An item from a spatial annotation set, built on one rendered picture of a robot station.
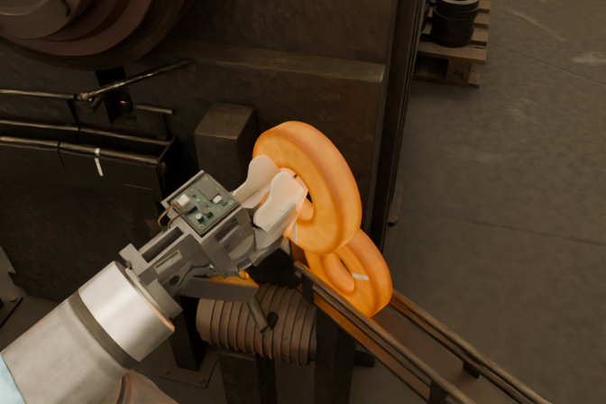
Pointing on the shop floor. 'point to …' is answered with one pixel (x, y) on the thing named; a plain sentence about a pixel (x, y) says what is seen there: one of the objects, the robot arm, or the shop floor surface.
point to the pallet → (454, 21)
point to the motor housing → (213, 322)
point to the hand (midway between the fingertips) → (302, 177)
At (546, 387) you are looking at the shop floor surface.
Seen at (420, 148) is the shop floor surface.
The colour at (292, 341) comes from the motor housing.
